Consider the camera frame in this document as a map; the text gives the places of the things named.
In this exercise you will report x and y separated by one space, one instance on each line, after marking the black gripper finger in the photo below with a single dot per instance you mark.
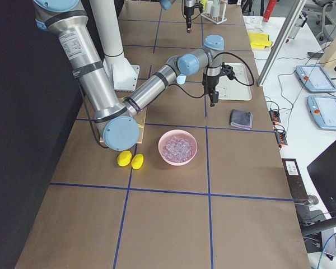
187 22
215 96
190 23
211 97

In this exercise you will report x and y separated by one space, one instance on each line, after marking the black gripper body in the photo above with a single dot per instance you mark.
188 10
209 83

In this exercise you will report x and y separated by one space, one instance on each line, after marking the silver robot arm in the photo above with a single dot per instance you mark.
68 21
167 4

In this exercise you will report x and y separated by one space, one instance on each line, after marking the white cup rack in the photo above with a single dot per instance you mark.
215 11

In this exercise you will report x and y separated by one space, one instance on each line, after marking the light blue cup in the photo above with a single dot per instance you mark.
181 79

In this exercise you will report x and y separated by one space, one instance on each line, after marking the pile of ice cubes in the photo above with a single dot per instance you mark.
177 149

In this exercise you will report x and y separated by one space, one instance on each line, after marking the cream bear tray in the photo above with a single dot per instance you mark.
231 89

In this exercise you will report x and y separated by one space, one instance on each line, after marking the grey folded cloth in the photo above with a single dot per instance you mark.
241 119

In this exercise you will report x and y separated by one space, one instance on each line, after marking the pink bowl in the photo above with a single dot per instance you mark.
177 133

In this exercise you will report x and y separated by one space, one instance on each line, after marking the yellow cloth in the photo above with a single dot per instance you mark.
259 40

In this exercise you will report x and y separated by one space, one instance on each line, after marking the wooden cutting board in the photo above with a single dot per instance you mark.
141 126

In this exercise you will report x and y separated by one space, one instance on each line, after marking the upper teach pendant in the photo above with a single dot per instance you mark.
315 79

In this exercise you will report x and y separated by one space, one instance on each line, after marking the teach pendant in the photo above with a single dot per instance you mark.
323 111
315 79

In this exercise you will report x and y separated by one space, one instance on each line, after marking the yellow lemon far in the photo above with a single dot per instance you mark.
137 161

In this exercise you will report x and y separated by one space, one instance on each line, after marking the yellow lemon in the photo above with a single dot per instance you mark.
137 161
124 158

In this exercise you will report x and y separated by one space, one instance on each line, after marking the yellow lemon near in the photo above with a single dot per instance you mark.
124 158

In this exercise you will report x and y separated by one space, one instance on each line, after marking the lower teach pendant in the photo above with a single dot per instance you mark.
323 111

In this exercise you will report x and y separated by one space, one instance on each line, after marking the black monitor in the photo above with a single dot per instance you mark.
322 172

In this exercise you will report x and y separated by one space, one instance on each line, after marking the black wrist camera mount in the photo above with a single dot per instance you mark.
228 71

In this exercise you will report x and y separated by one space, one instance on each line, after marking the aluminium frame post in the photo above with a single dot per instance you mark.
281 39

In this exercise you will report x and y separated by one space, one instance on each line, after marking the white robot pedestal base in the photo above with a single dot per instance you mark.
121 73

